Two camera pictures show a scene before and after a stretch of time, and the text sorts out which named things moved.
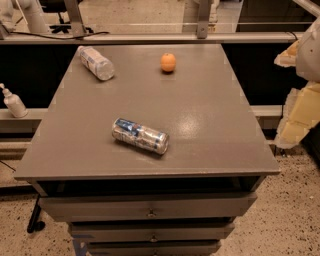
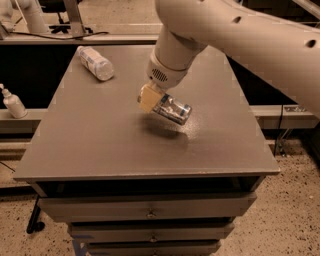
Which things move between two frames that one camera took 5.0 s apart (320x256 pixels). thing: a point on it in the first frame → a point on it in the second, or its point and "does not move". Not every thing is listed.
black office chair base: (58, 6) does not move
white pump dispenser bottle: (14, 103) does not move
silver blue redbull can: (140, 136) → (173, 108)
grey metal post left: (75, 18) does not move
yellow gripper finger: (302, 113) → (149, 96)
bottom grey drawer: (154, 248) does not move
